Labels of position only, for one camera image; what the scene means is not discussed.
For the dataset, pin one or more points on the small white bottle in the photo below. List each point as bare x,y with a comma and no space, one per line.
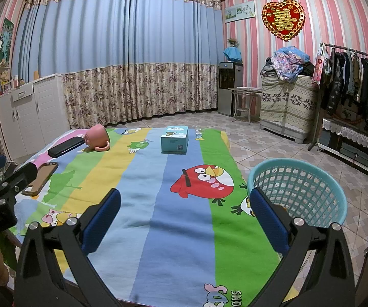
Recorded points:
16,81

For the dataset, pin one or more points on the long framed wall picture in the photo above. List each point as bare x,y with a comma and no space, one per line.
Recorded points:
240,11

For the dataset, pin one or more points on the turquoise plastic basket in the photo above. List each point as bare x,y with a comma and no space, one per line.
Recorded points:
302,185

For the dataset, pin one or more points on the metal clothes rack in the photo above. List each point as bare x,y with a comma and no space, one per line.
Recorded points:
314,121

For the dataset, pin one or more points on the black phone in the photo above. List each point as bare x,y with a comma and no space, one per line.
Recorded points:
65,147

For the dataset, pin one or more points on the small metal side table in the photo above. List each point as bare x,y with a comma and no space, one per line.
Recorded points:
244,90

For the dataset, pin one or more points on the cabinet under patterned cloth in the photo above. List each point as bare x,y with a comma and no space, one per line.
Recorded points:
286,108

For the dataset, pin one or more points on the wall poster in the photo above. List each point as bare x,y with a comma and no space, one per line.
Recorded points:
7,38

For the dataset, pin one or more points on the blue and floral curtain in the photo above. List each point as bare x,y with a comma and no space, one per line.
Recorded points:
116,48

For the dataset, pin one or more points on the cartoon bird printed blanket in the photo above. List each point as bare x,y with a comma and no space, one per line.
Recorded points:
171,230

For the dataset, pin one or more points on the pink hanging bag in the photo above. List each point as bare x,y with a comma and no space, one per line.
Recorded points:
318,68

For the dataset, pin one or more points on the phone with orange-brown case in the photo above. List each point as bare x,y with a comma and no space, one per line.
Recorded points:
40,179

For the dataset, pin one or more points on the small potted plant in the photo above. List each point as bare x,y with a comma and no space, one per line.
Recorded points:
233,42

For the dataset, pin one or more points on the light blue tissue box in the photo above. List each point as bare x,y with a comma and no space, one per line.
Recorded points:
174,142

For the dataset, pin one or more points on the pink mug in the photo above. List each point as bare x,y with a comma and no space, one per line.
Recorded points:
96,136

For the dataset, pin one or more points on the low shelf with lace cloth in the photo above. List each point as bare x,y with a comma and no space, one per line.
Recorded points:
350,139

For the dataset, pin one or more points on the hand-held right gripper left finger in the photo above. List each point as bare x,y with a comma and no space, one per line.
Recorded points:
102,220

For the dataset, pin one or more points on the pile of clothes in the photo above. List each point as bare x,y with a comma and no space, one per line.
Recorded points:
288,60

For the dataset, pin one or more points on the row of hanging clothes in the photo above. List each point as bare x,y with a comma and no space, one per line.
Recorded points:
356,80

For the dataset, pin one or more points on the red heart wall decoration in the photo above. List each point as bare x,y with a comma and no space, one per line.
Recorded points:
283,20

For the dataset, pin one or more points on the grey water dispenser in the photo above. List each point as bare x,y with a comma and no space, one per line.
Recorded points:
227,96

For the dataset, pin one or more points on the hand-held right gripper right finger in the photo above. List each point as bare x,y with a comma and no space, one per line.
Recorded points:
268,220

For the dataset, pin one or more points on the white cabinet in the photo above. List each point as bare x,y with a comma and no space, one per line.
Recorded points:
37,112

